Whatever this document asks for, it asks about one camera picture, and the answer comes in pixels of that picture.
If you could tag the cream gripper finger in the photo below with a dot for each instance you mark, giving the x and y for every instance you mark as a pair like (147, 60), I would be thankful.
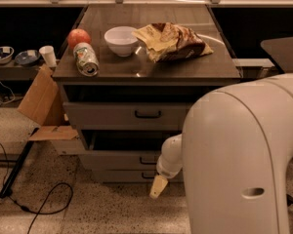
(158, 186)

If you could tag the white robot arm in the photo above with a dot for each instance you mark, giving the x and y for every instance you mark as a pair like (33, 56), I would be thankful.
(233, 153)

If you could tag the grey top drawer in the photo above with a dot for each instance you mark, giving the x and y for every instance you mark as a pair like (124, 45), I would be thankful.
(126, 115)

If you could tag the grey drawer cabinet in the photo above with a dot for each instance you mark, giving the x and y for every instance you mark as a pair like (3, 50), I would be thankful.
(136, 78)

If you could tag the green soda can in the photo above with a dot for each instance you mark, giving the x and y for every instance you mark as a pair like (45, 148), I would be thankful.
(86, 59)

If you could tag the cardboard box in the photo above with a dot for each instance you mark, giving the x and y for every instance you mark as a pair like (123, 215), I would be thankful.
(43, 105)

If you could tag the yellow brown chip bag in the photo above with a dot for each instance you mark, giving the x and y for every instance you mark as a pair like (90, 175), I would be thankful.
(166, 41)

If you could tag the white bowl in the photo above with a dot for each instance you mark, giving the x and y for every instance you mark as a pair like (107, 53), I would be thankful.
(121, 40)

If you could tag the black left stand leg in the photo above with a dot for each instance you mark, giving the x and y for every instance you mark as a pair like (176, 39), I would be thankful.
(6, 190)

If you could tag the red apple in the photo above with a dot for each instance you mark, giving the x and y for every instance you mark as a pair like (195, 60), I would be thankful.
(77, 36)

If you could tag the white paper cup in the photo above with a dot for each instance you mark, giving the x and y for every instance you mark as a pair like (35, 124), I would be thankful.
(48, 54)

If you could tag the blue patterned bowl right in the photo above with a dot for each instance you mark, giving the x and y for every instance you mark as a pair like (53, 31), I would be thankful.
(27, 58)

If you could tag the blue patterned bowl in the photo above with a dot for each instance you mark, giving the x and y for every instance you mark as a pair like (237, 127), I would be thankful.
(6, 54)
(27, 58)

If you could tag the dark grey side table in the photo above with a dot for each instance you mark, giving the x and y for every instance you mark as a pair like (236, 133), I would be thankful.
(281, 52)

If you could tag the blue patterned bowl left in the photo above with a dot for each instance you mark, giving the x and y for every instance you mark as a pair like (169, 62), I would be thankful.
(6, 54)

